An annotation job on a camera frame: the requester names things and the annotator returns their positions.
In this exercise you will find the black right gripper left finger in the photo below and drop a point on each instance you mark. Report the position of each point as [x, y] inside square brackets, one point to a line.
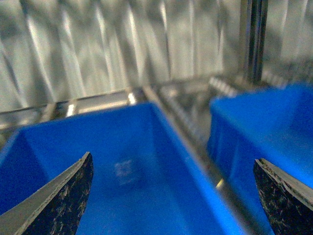
[57, 207]

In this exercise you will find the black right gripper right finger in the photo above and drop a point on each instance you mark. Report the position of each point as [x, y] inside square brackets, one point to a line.
[286, 201]

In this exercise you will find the blue empty right bin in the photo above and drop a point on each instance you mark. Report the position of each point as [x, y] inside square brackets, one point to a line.
[145, 180]

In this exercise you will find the metal divider rail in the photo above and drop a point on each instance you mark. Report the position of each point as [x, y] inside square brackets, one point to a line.
[189, 114]

